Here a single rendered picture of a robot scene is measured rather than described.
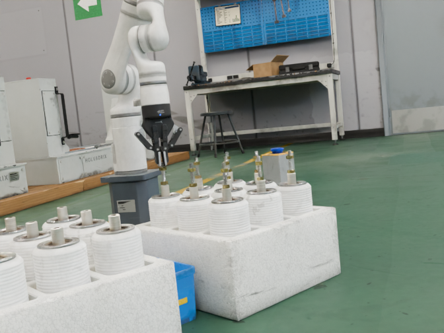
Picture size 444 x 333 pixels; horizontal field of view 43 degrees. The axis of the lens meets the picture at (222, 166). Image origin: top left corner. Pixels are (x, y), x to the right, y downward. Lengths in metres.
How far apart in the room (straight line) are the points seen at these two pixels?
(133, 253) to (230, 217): 0.28
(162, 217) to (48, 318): 0.54
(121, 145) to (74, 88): 6.03
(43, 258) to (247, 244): 0.45
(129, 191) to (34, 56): 6.45
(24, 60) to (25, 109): 4.12
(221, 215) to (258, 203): 0.12
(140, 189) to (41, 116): 2.36
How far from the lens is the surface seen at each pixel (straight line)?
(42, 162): 3.99
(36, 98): 3.98
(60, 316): 1.01
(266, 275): 1.31
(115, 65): 1.66
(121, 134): 1.68
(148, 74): 1.44
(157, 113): 1.44
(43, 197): 3.66
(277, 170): 1.69
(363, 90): 6.46
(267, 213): 1.35
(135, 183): 1.66
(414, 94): 6.43
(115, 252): 1.08
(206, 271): 1.30
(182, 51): 6.98
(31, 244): 1.13
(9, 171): 3.54
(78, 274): 1.04
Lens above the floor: 0.46
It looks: 6 degrees down
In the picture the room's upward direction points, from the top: 6 degrees counter-clockwise
